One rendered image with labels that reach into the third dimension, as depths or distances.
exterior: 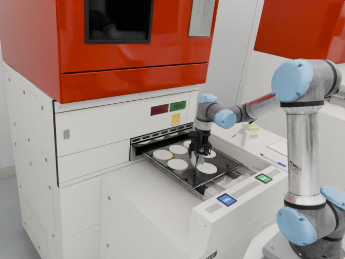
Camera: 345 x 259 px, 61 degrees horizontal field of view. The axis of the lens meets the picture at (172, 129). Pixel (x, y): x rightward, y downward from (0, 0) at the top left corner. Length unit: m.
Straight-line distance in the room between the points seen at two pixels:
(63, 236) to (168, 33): 1.06
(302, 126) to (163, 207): 0.67
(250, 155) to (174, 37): 0.69
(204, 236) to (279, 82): 0.57
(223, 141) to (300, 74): 0.85
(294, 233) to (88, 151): 0.88
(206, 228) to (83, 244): 0.79
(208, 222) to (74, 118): 0.67
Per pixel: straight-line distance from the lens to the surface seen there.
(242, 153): 1.55
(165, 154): 1.49
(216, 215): 1.07
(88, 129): 1.30
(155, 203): 1.29
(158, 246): 1.22
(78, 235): 1.61
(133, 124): 1.43
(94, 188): 1.48
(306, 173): 0.92
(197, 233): 1.11
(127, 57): 1.24
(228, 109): 1.18
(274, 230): 1.32
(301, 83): 0.84
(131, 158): 1.50
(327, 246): 1.13
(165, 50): 1.36
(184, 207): 1.29
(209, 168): 1.43
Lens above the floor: 1.62
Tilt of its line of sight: 24 degrees down
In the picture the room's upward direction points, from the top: 7 degrees clockwise
